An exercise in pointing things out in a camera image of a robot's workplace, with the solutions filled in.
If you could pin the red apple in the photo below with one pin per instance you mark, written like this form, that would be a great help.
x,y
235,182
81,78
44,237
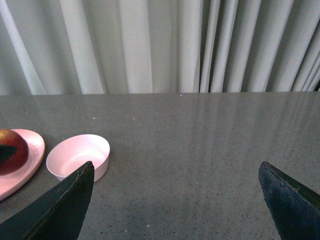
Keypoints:
x,y
19,159

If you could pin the white curtain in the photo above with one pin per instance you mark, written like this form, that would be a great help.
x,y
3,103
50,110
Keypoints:
x,y
55,47

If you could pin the pink plate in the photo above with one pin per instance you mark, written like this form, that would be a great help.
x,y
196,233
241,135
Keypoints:
x,y
12,182

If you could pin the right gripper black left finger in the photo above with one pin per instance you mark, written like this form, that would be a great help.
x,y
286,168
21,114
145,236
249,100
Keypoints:
x,y
58,214

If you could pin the pale pink bowl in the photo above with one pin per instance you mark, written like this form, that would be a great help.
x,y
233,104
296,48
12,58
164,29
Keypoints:
x,y
75,151

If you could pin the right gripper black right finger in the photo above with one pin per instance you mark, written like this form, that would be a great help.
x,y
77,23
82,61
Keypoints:
x,y
295,208

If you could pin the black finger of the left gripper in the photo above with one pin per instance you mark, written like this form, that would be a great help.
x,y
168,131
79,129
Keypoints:
x,y
6,152

